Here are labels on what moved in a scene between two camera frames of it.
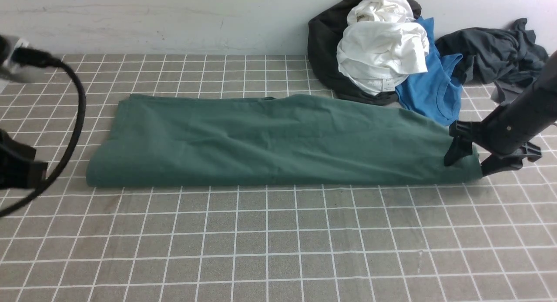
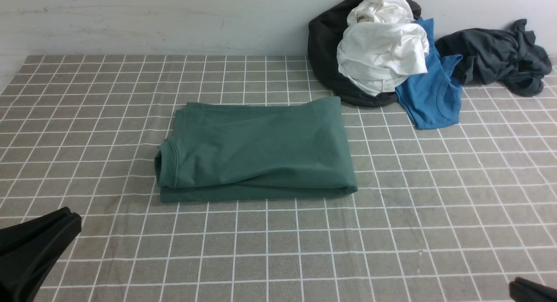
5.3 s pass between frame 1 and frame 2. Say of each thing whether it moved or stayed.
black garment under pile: stayed
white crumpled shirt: stayed
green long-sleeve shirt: moved
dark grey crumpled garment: stayed
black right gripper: moved
